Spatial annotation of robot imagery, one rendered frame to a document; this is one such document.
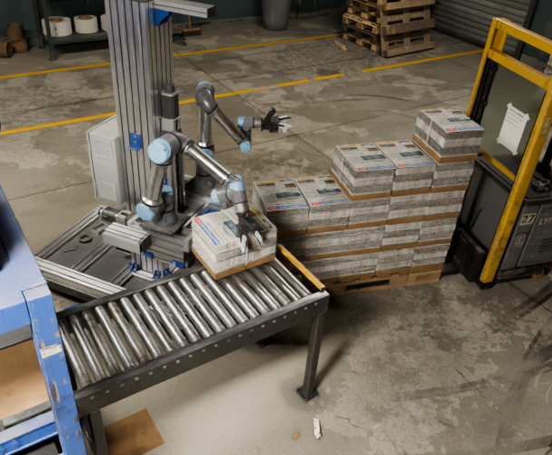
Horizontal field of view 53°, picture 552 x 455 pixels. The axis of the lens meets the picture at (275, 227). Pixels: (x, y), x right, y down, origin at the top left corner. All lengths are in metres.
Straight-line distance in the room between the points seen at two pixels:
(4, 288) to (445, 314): 3.14
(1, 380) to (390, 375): 2.25
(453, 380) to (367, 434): 0.74
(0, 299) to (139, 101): 1.74
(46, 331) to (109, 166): 1.81
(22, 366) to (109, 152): 1.42
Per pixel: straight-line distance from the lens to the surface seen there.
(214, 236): 2.88
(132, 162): 3.52
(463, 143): 3.86
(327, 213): 3.65
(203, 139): 3.71
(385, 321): 4.04
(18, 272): 1.95
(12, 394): 2.60
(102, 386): 2.53
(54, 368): 2.05
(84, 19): 9.05
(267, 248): 3.03
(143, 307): 2.84
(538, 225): 4.48
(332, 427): 3.38
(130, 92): 3.29
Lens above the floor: 2.72
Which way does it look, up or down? 35 degrees down
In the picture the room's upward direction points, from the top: 5 degrees clockwise
